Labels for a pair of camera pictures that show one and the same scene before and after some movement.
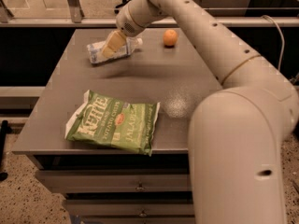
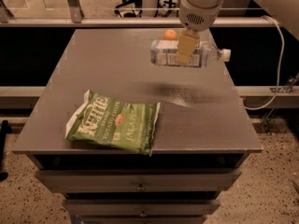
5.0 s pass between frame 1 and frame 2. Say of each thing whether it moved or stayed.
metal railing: stayed
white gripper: moved
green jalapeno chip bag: stayed
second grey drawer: stayed
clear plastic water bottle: moved
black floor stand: stayed
